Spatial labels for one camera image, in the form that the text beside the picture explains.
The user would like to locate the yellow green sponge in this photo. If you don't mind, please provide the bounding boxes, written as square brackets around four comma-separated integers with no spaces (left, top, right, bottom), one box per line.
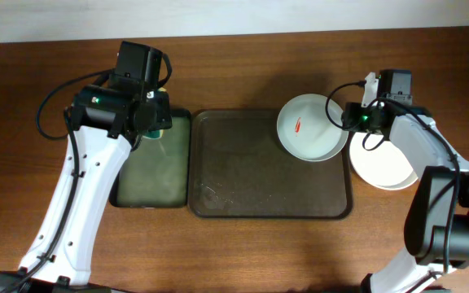
[142,129,164,140]

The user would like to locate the cream white plate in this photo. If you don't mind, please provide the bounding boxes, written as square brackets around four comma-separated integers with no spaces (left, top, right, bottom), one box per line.
[348,133,419,190]

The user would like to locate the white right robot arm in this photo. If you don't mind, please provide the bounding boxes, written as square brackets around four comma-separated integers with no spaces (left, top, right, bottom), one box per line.
[341,69,469,293]

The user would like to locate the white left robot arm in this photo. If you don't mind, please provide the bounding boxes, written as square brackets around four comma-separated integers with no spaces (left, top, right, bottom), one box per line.
[0,41,173,292]

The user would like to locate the black tray with water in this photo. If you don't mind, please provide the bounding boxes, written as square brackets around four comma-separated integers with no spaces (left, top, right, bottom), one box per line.
[109,108,191,208]

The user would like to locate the dark brown serving tray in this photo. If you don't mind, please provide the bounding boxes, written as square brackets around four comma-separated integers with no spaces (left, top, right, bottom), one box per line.
[188,110,353,220]

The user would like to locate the grey plate with red stain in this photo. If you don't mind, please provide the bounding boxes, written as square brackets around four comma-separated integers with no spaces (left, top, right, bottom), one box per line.
[276,94,348,162]

